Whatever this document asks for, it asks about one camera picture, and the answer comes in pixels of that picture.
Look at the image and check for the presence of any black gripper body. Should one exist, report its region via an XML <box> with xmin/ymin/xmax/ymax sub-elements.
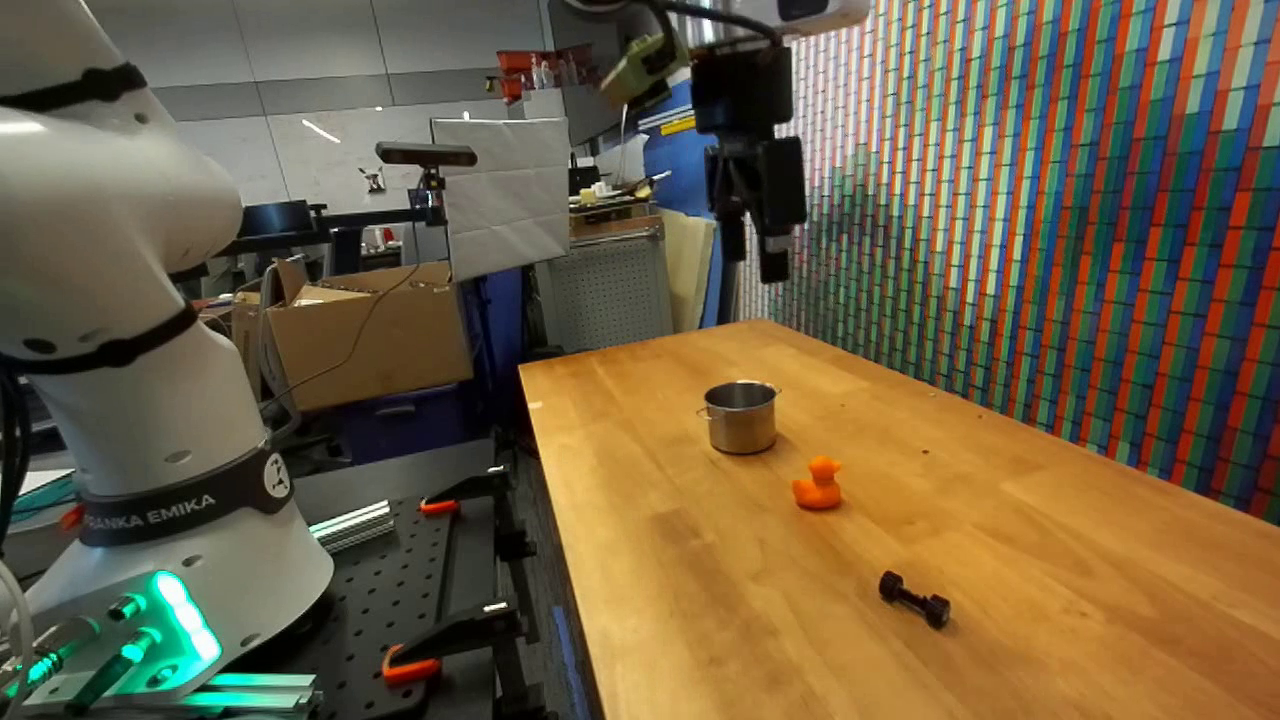
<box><xmin>689</xmin><ymin>41</ymin><xmax>791</xmax><ymax>153</ymax></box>

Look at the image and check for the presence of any orange rubber duck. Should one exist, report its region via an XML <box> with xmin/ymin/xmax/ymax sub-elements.
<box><xmin>786</xmin><ymin>456</ymin><xmax>849</xmax><ymax>517</ymax></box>

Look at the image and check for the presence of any small steel pot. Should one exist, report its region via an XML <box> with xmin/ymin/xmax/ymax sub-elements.
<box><xmin>701</xmin><ymin>379</ymin><xmax>782</xmax><ymax>459</ymax></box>

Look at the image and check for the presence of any blue object behind table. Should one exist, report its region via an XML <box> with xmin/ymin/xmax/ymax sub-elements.
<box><xmin>640</xmin><ymin>77</ymin><xmax>732</xmax><ymax>326</ymax></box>

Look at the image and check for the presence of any white board panel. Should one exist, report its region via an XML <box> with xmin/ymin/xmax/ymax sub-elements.
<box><xmin>426</xmin><ymin>111</ymin><xmax>576</xmax><ymax>282</ymax></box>

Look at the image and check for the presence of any cardboard box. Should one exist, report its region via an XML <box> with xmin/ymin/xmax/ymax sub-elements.
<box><xmin>228</xmin><ymin>259</ymin><xmax>480</xmax><ymax>417</ymax></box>

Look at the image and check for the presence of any small black dumbbell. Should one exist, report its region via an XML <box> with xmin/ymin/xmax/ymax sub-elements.
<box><xmin>875</xmin><ymin>567</ymin><xmax>957</xmax><ymax>636</ymax></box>

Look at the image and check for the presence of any short aluminium profile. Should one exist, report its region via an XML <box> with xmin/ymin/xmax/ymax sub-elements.
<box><xmin>305</xmin><ymin>496</ymin><xmax>398</xmax><ymax>555</ymax></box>

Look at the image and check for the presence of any black perforated mounting table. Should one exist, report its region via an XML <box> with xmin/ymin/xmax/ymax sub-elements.
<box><xmin>253</xmin><ymin>488</ymin><xmax>548</xmax><ymax>720</ymax></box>

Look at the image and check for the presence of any wrist camera with yellowish mount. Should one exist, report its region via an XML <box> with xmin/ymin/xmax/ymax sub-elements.
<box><xmin>594</xmin><ymin>27</ymin><xmax>695</xmax><ymax>111</ymax></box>

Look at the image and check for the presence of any black stereo camera bar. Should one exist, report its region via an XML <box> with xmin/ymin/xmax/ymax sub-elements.
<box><xmin>370</xmin><ymin>140</ymin><xmax>483</xmax><ymax>171</ymax></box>

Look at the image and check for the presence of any black clamp with orange handle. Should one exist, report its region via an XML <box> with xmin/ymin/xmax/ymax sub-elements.
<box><xmin>414</xmin><ymin>463</ymin><xmax>516</xmax><ymax>523</ymax></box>
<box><xmin>377</xmin><ymin>596</ymin><xmax>529</xmax><ymax>692</ymax></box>

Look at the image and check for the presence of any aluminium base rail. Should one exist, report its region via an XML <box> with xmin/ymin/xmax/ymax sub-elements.
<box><xmin>0</xmin><ymin>658</ymin><xmax>322</xmax><ymax>720</ymax></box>

